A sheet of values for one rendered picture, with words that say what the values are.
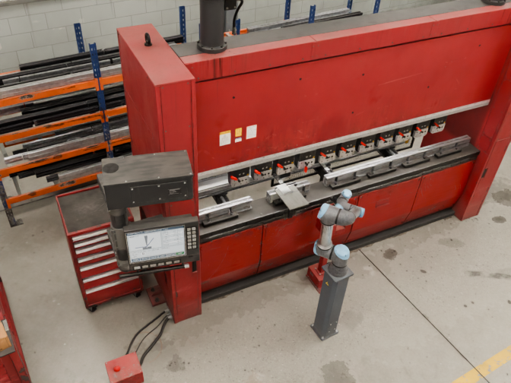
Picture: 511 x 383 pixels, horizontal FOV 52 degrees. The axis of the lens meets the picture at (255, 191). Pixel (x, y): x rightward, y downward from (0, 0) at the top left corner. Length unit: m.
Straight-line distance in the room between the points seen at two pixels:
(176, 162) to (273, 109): 1.04
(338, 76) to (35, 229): 3.39
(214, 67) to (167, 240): 1.14
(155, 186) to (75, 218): 1.36
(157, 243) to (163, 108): 0.82
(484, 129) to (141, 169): 3.58
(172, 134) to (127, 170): 0.44
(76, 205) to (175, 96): 1.54
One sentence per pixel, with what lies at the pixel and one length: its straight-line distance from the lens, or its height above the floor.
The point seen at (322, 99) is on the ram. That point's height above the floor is 1.80.
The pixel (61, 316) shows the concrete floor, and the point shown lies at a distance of 4.92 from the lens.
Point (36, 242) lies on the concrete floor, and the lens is 5.60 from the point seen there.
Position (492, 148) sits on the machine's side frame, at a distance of 5.56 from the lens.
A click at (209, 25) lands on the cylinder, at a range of 3.42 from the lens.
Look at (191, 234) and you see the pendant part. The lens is 3.28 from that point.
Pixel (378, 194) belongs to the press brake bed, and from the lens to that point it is 4.98.
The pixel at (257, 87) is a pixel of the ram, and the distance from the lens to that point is 3.69.
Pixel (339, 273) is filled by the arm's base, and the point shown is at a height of 0.81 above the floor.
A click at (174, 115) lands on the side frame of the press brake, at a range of 3.27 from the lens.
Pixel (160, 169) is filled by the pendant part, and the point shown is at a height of 1.95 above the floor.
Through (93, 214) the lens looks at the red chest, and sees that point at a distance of 4.26.
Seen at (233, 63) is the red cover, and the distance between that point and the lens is 3.49.
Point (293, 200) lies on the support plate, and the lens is 4.29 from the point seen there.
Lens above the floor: 3.82
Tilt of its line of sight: 40 degrees down
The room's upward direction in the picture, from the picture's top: 4 degrees clockwise
